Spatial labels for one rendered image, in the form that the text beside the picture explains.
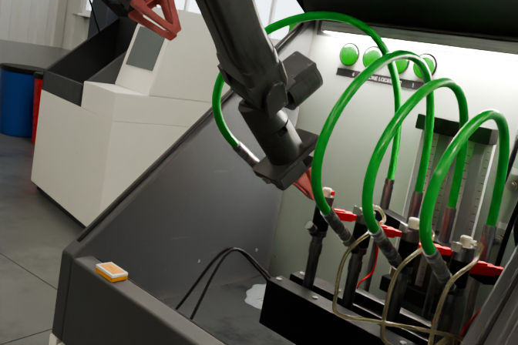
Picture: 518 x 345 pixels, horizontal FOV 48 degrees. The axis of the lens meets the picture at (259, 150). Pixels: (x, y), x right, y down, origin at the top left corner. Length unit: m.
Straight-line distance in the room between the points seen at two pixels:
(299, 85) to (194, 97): 3.11
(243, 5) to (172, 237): 0.64
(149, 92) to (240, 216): 2.53
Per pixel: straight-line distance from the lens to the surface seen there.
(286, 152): 0.85
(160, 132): 3.84
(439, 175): 0.71
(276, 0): 5.90
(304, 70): 0.83
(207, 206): 1.21
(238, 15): 0.65
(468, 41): 1.13
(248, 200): 1.30
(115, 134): 3.70
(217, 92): 0.91
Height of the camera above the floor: 1.34
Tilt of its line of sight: 9 degrees down
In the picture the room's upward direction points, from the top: 10 degrees clockwise
